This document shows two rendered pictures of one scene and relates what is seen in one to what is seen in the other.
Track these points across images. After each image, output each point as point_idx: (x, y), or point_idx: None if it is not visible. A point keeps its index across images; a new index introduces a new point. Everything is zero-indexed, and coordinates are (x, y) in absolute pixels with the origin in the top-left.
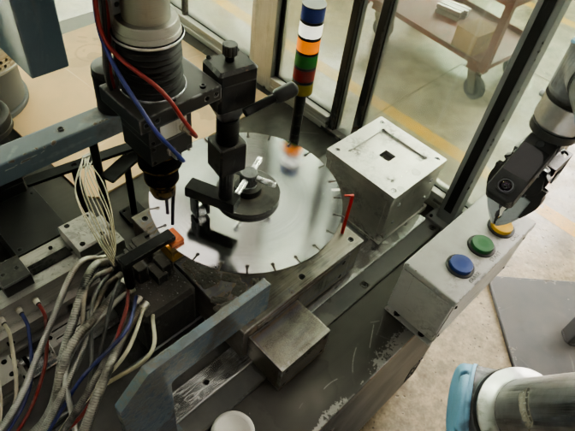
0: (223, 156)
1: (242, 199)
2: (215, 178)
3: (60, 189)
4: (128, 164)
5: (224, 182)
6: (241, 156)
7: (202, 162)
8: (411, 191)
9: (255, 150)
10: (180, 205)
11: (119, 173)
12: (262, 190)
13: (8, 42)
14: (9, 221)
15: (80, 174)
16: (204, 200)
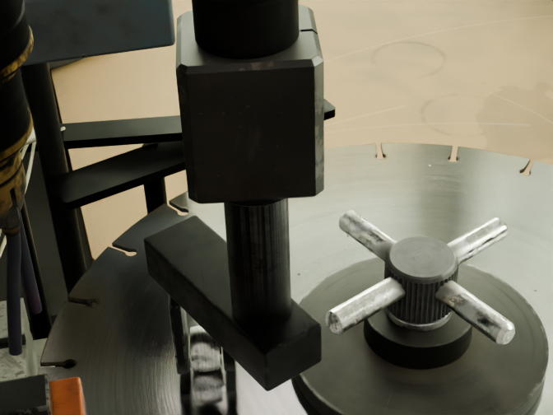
0: (192, 90)
1: (375, 360)
2: (335, 266)
3: (53, 230)
4: (138, 173)
5: (235, 239)
6: (293, 121)
7: (325, 210)
8: None
9: (529, 216)
10: (166, 317)
11: (97, 188)
12: (471, 349)
13: None
14: None
15: (117, 207)
16: (192, 306)
